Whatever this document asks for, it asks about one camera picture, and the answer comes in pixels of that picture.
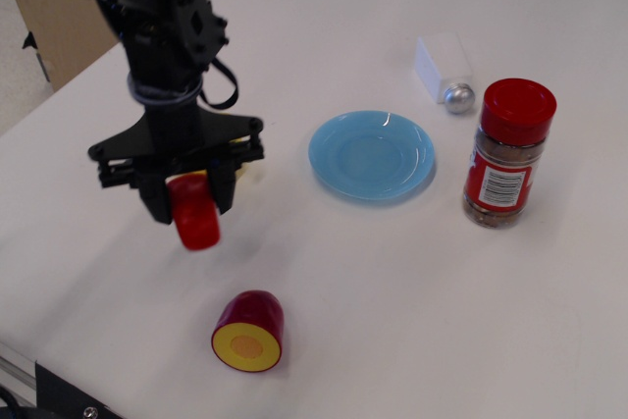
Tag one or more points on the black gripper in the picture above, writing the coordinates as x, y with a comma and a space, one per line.
168, 141

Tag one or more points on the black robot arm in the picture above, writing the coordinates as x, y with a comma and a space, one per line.
170, 45

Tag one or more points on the blue plate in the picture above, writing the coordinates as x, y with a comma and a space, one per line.
372, 155

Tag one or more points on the yellow toy bell pepper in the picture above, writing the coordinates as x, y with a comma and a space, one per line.
238, 173

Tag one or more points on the halved purple toy fruit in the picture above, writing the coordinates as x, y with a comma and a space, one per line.
249, 334

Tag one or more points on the white salt shaker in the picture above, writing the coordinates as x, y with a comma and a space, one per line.
442, 65

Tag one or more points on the red-lidded spice jar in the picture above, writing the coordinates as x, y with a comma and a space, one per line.
509, 141

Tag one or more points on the black corner bracket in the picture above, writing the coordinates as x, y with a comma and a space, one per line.
56, 395

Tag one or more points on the aluminium table frame rail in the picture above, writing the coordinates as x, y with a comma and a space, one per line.
18, 375

